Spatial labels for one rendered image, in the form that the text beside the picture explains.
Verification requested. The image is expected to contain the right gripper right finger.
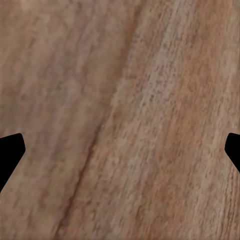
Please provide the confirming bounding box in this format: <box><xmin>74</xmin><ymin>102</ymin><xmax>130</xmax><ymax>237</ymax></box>
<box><xmin>224</xmin><ymin>132</ymin><xmax>240</xmax><ymax>172</ymax></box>

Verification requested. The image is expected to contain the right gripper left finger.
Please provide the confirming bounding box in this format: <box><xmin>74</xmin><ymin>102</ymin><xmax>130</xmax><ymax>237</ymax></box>
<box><xmin>0</xmin><ymin>133</ymin><xmax>26</xmax><ymax>192</ymax></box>

